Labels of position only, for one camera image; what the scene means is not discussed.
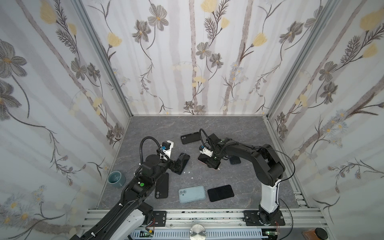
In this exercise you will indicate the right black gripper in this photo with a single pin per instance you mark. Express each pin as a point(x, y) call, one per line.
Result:
point(212, 159)

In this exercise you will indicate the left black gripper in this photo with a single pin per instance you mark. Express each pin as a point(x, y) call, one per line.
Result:
point(171, 165)

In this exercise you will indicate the blue-edged phone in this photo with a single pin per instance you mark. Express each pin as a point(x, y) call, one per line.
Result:
point(179, 165)
point(234, 160)

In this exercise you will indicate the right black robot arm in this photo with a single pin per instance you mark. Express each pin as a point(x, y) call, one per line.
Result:
point(268, 167)

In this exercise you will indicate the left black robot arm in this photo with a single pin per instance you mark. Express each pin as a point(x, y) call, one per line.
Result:
point(131, 211)

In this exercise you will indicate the black phone case far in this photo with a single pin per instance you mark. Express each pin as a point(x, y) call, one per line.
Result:
point(190, 138)

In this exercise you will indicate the black phone case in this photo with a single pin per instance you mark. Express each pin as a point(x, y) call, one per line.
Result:
point(190, 138)
point(162, 187)

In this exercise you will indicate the black phone case near left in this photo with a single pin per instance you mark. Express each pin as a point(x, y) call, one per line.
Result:
point(162, 187)

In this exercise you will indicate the light blue phone case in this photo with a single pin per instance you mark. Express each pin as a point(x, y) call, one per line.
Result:
point(192, 194)

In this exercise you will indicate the black phone near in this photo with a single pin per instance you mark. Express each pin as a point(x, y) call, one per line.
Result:
point(220, 193)

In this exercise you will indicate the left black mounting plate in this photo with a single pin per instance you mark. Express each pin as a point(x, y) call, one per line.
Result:
point(159, 219)

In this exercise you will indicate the black mounting plate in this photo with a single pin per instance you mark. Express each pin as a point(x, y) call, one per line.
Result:
point(159, 219)
point(257, 218)

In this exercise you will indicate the teal ceramic cup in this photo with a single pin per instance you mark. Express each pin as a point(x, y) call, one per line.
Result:
point(116, 179)

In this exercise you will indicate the round silver knob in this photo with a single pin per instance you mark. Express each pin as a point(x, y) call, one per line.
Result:
point(197, 232)

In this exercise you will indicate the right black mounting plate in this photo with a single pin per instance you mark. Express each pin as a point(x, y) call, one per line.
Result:
point(257, 218)

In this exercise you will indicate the brown box with black knob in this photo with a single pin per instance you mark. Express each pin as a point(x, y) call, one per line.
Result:
point(316, 234)

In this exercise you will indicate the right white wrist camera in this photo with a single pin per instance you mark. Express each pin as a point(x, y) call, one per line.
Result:
point(205, 151)

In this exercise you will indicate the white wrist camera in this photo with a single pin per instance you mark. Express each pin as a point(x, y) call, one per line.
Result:
point(205, 151)
point(166, 149)

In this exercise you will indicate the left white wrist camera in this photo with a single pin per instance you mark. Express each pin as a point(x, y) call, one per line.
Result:
point(166, 149)

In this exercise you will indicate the white slotted cable duct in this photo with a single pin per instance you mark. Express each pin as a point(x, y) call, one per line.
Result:
point(208, 234)

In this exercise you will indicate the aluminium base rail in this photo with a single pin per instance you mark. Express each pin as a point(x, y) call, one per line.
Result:
point(297, 221)

